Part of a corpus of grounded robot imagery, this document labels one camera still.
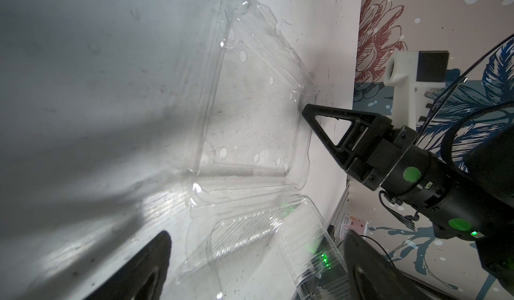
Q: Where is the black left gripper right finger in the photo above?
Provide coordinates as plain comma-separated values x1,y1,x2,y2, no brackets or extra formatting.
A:
345,230,429,300

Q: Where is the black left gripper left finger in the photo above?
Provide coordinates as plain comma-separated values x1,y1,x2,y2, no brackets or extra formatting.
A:
87,231,172,300

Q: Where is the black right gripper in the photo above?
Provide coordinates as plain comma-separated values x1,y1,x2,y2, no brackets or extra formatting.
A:
302,104,458,220

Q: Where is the clear clamshell container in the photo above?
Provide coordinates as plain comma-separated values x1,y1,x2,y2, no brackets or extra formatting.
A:
163,0,351,299

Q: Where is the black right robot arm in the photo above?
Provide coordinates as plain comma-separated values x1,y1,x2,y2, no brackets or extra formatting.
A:
302,104,513,292

